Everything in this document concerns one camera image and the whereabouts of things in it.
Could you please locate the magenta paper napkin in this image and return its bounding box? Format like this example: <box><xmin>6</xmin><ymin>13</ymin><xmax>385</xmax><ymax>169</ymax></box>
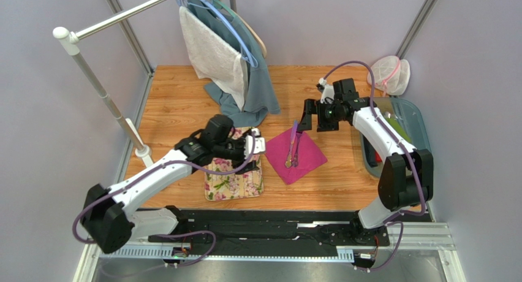
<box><xmin>265</xmin><ymin>128</ymin><xmax>328</xmax><ymax>185</ymax></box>

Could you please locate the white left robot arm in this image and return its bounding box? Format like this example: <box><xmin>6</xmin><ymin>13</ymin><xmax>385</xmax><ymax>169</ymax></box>
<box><xmin>72</xmin><ymin>115</ymin><xmax>266</xmax><ymax>253</ymax></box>

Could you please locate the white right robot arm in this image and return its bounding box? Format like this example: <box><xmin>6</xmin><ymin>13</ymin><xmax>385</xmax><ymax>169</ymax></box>
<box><xmin>297</xmin><ymin>78</ymin><xmax>434</xmax><ymax>230</ymax></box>

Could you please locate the floral placemat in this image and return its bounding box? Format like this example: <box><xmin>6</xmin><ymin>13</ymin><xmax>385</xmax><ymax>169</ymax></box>
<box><xmin>204</xmin><ymin>127</ymin><xmax>264</xmax><ymax>201</ymax></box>

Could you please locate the teal blue garment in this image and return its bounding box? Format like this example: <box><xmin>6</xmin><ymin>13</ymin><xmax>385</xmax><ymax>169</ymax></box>
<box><xmin>180</xmin><ymin>0</ymin><xmax>281</xmax><ymax>128</ymax></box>

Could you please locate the white mesh laundry bag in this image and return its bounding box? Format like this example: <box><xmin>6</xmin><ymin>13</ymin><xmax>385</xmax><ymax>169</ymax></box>
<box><xmin>370</xmin><ymin>56</ymin><xmax>411</xmax><ymax>96</ymax></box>

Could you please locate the teal plastic tray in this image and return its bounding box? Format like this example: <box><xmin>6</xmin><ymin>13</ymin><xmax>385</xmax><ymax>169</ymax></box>
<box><xmin>360</xmin><ymin>97</ymin><xmax>431</xmax><ymax>178</ymax></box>

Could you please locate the white towel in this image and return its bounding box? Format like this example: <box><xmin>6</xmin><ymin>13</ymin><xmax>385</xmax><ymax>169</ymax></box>
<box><xmin>179</xmin><ymin>7</ymin><xmax>248</xmax><ymax>110</ymax></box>

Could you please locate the green plastic hanger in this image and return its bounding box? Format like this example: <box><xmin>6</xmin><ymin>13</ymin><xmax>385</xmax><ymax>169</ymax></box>
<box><xmin>210</xmin><ymin>0</ymin><xmax>237</xmax><ymax>17</ymax></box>

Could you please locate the wooden hanger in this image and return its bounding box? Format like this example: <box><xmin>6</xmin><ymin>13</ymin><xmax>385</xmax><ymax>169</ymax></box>
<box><xmin>229</xmin><ymin>0</ymin><xmax>268</xmax><ymax>58</ymax></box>

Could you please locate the blue plastic hanger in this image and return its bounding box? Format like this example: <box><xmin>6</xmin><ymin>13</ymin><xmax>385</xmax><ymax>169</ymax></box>
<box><xmin>186</xmin><ymin>0</ymin><xmax>259</xmax><ymax>67</ymax></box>

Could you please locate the white clothes rack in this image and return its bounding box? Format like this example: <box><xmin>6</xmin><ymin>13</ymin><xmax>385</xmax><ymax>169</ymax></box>
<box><xmin>52</xmin><ymin>0</ymin><xmax>168</xmax><ymax>167</ymax></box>

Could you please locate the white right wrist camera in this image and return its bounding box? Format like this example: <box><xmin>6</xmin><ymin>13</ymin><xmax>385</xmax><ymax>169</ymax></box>
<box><xmin>316</xmin><ymin>78</ymin><xmax>335</xmax><ymax>104</ymax></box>

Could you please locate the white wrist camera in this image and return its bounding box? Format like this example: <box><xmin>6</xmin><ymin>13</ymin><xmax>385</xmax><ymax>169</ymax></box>
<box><xmin>243</xmin><ymin>128</ymin><xmax>267</xmax><ymax>158</ymax></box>
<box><xmin>316</xmin><ymin>78</ymin><xmax>335</xmax><ymax>104</ymax></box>

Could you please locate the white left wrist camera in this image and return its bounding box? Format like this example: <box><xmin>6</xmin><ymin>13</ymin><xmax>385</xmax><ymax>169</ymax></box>
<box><xmin>243</xmin><ymin>128</ymin><xmax>267</xmax><ymax>158</ymax></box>

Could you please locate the green handled utensil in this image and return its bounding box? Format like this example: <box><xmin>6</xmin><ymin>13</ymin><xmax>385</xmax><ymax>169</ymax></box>
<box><xmin>385</xmin><ymin>113</ymin><xmax>412</xmax><ymax>143</ymax></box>

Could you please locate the red handled utensil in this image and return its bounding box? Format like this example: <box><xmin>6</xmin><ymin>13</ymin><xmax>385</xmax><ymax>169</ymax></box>
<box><xmin>374</xmin><ymin>151</ymin><xmax>382</xmax><ymax>163</ymax></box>

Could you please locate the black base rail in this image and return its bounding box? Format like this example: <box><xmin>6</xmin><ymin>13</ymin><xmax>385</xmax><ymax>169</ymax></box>
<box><xmin>172</xmin><ymin>209</ymin><xmax>390</xmax><ymax>257</ymax></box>

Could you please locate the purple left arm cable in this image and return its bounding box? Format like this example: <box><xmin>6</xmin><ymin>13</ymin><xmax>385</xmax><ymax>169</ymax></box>
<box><xmin>72</xmin><ymin>132</ymin><xmax>258</xmax><ymax>268</ymax></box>

